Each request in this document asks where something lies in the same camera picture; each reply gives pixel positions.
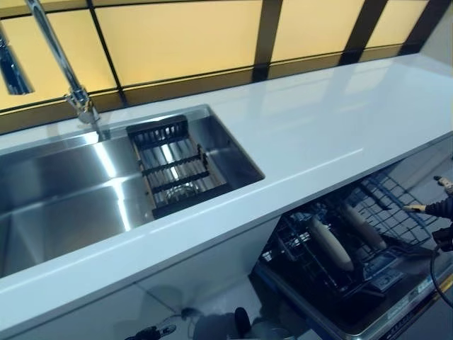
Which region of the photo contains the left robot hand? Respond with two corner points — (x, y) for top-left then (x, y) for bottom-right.
(133, 322), (178, 340)

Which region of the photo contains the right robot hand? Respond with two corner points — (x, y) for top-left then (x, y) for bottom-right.
(403, 175), (453, 221)

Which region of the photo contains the cream ceramic plate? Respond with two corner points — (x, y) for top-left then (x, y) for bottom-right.
(340, 201), (387, 251)
(310, 215), (355, 273)

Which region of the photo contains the black lower dishwasher rack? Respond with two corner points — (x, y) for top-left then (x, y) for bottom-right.
(259, 199), (394, 295)

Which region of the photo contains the black built-in dishwasher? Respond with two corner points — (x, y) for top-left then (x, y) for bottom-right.
(248, 211), (453, 340)

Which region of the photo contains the white cabinet door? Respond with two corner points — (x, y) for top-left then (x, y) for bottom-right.
(0, 215), (284, 340)

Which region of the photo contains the black right robot foot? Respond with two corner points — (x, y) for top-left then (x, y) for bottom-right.
(234, 307), (252, 331)

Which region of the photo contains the right robot leg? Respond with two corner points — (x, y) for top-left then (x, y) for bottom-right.
(250, 314), (281, 340)

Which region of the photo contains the stainless steel kitchen sink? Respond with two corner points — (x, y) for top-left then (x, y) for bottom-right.
(0, 103), (267, 280)

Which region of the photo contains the black sink drying rack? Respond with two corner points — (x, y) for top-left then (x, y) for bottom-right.
(125, 114), (229, 220)

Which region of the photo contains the chrome gooseneck kitchen faucet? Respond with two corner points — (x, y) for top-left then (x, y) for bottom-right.
(0, 0), (113, 143)

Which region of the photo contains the yellow window with dark frame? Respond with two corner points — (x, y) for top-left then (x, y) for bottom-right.
(0, 0), (444, 136)

